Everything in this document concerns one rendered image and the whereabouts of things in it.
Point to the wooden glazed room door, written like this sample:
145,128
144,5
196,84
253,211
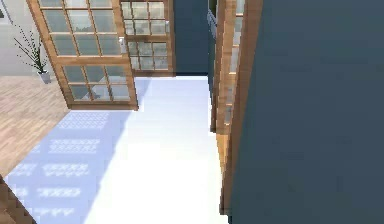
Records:
148,38
225,66
92,61

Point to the thin green house plant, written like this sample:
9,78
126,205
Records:
37,58

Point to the wooden door frame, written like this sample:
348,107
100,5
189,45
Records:
237,110

